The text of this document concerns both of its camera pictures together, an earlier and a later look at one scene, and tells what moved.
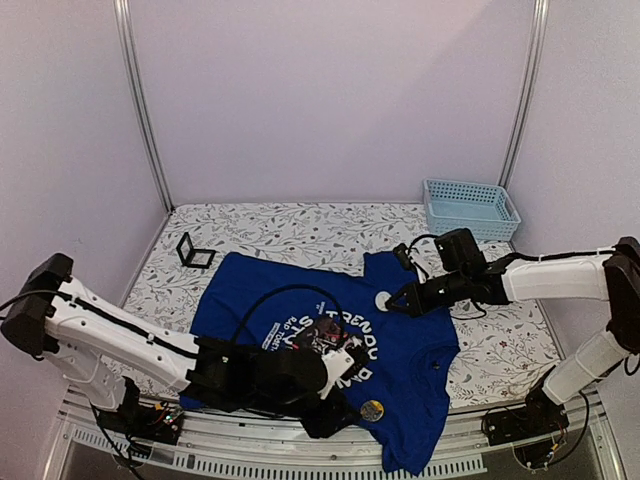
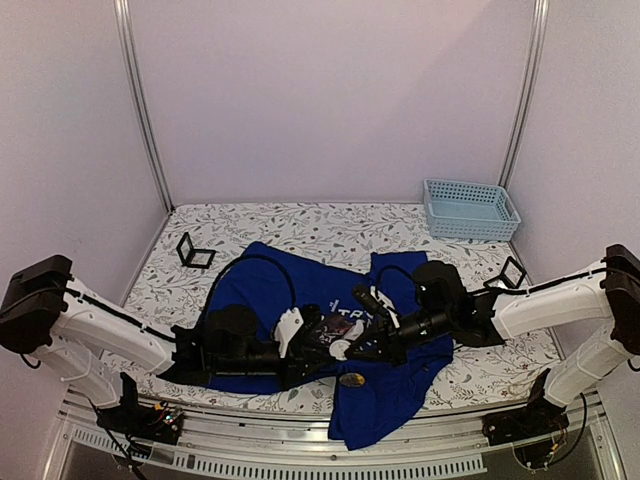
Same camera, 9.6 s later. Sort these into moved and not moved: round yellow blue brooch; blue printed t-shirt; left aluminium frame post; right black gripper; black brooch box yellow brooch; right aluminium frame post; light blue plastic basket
Moved: right black gripper; round yellow blue brooch; blue printed t-shirt
Not moved: right aluminium frame post; black brooch box yellow brooch; light blue plastic basket; left aluminium frame post
